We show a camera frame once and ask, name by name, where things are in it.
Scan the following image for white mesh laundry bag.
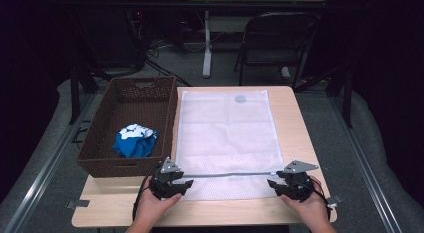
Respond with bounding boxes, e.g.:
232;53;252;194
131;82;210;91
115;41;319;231
174;89;287;202

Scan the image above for person's right hand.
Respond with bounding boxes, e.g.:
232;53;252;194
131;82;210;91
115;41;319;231
280;179;331;227

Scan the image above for black folding chair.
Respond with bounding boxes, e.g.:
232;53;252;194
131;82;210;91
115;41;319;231
234;11;322;91

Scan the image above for blue and white garment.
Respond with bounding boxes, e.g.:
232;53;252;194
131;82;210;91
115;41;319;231
112;122;160;159

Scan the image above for brown woven basket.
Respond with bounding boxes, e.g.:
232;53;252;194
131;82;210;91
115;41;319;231
77;76;178;178

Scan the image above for white desk leg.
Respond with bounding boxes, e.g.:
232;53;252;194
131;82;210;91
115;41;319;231
202;10;214;79

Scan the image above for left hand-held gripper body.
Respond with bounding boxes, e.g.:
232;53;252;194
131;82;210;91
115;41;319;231
148;156;183;200

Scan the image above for hand-held gripper cable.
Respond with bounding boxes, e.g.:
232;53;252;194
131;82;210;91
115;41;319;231
132;164;162;221
309;177;332;221

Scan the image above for tangle of floor cables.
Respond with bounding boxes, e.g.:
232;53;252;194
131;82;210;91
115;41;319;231
144;37;193;88

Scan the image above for right hand-held gripper cable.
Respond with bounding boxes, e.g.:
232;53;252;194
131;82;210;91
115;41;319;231
309;177;332;221

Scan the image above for person's left hand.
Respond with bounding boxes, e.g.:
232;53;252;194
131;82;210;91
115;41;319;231
134;182;184;224

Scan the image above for black cable ties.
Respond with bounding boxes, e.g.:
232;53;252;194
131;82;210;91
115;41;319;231
70;119;92;150

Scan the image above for grey metal floor rail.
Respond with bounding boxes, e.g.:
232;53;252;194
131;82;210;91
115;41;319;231
328;94;405;233
2;92;98;233

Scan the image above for black metal stand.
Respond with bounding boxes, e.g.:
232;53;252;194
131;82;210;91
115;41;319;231
68;66;82;125

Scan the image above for grey tape strip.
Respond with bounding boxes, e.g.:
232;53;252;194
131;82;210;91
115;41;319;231
65;199;91;210
325;194;343;208

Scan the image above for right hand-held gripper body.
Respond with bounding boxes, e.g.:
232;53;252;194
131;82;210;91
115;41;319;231
281;160;319;203

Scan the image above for left hand-held gripper cable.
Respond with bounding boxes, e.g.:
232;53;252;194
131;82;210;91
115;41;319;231
132;164;162;221

